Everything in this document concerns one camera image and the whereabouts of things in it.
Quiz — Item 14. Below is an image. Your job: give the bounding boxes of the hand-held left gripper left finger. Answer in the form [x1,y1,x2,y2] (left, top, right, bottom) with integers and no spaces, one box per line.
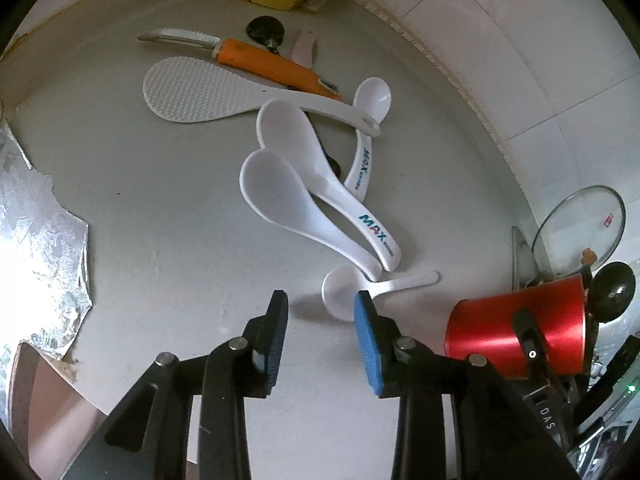
[102,290,289,480]

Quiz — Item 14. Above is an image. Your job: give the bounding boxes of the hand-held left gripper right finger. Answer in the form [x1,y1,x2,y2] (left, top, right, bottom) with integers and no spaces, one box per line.
[353,290,566,480]

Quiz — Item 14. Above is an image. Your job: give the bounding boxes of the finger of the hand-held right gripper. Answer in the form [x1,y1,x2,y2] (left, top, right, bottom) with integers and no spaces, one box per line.
[512,308,556,391]

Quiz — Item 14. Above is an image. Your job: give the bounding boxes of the red metal canister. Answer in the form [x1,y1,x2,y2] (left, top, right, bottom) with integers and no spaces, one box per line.
[444,274,588,380]

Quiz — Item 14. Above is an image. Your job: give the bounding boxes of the small white spoon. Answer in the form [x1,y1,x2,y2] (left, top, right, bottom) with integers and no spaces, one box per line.
[321,266,441,322]

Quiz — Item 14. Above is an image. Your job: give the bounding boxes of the black plastic spoon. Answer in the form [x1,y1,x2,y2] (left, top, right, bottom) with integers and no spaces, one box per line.
[585,261,637,361]
[246,16,342,177]

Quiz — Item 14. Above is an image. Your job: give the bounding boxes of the plain white soup spoon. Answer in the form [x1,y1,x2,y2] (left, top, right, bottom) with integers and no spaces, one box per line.
[240,149,383,282]

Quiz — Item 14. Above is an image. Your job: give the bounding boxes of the large printed white spoon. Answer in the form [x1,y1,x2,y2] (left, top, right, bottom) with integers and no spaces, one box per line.
[256,99,401,272]

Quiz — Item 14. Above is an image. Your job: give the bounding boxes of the slim printed white spoon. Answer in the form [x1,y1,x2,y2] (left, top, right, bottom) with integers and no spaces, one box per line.
[342,77,392,202]

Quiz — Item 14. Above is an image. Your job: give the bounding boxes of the white rice paddle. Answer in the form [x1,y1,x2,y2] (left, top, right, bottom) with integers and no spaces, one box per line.
[142,56,382,137]

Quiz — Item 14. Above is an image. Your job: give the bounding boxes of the orange handled peeler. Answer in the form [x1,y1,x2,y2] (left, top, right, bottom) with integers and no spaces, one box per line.
[137,27,344,102]

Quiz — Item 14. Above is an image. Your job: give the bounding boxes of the stainless steel gas stove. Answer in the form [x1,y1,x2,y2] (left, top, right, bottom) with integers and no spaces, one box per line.
[511,226,551,291]

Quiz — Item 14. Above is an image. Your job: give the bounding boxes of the glass pan lid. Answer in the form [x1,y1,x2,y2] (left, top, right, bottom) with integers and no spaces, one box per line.
[531,186,627,293]

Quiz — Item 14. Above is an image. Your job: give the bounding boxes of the aluminium foil sheet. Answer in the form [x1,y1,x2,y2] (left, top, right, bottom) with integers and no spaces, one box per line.
[0,120,93,363]

